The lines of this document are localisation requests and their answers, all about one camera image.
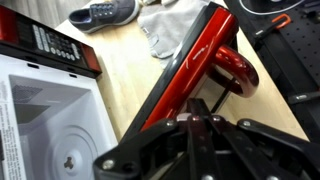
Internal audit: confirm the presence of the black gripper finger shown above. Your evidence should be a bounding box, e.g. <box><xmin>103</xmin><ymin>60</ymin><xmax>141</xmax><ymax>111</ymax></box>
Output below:
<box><xmin>187</xmin><ymin>98</ymin><xmax>211</xmax><ymax>116</ymax></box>

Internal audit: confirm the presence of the red microwave door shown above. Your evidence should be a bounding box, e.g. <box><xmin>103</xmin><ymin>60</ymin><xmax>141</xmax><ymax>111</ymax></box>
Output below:
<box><xmin>122</xmin><ymin>2</ymin><xmax>259</xmax><ymax>141</ymax></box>

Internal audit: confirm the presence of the red and white microwave body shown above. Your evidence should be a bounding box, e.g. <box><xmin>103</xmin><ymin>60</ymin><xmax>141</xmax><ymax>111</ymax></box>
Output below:
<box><xmin>0</xmin><ymin>6</ymin><xmax>117</xmax><ymax>180</ymax></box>

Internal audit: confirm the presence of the grey fabric garment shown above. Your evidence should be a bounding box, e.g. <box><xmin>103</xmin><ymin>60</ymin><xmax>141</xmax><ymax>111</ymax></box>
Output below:
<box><xmin>137</xmin><ymin>0</ymin><xmax>210</xmax><ymax>68</ymax></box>

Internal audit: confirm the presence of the black pegboard panel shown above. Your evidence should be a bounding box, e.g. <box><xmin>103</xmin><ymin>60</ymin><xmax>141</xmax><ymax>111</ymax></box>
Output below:
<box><xmin>223</xmin><ymin>0</ymin><xmax>320</xmax><ymax>143</ymax></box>

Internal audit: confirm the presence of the dark blue sneaker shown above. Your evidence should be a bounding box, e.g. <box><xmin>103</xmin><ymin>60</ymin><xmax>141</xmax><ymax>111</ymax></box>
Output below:
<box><xmin>68</xmin><ymin>0</ymin><xmax>140</xmax><ymax>34</ymax></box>

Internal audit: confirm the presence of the white cable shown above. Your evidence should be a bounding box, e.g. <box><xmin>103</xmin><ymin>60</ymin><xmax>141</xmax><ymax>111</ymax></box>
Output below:
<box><xmin>238</xmin><ymin>0</ymin><xmax>306</xmax><ymax>16</ymax></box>

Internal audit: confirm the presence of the orange handled clamp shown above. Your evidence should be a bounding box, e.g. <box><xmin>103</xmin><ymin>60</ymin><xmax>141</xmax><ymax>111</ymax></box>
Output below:
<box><xmin>254</xmin><ymin>13</ymin><xmax>293</xmax><ymax>38</ymax></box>

